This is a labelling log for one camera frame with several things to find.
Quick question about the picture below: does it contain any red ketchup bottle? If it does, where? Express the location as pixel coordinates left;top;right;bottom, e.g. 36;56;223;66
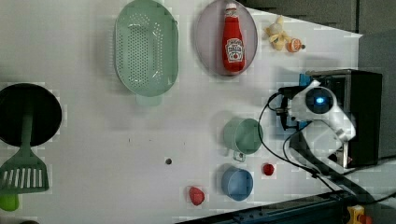
222;3;246;73

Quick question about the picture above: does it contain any black frying pan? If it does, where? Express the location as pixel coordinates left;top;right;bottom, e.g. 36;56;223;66
0;83;63;147

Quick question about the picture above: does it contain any green cup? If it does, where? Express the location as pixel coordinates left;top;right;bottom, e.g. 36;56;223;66
223;118;263;162

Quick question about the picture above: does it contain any grey round plate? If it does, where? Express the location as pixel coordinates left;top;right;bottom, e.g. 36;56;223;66
194;0;258;77

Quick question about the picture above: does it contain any green colander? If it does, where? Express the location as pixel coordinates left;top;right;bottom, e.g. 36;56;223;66
114;0;178;106

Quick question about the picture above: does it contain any blue cup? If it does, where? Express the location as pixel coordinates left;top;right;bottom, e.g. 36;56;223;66
220;166;253;202

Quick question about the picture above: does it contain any lime green object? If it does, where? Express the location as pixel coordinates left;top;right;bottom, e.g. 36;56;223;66
0;194;20;212

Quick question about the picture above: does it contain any black cable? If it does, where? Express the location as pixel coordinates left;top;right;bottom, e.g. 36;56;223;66
257;91;396;204

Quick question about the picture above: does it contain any toy orange slice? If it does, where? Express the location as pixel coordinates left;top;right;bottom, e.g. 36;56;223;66
287;38;304;53

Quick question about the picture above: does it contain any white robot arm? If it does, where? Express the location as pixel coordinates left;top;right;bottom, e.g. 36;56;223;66
276;80;374;203

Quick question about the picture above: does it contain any peeled toy banana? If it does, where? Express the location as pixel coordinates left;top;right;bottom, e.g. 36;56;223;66
264;16;291;51

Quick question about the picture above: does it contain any red toy strawberry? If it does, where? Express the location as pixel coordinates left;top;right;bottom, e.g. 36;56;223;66
189;187;205;206

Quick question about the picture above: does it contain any green slotted spatula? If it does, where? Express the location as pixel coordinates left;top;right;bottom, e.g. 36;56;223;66
0;111;50;194

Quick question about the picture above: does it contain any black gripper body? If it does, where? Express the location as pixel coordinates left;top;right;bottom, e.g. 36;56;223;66
276;86;304;131

